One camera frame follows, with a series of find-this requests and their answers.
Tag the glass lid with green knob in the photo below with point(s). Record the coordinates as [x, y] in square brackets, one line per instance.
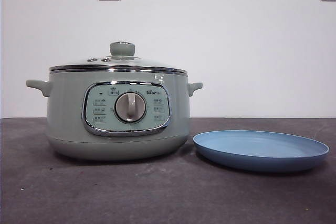
[122, 49]

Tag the pale green electric steamer pot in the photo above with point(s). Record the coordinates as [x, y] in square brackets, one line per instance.
[68, 108]

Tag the blue round plate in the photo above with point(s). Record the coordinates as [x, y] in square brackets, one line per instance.
[262, 155]

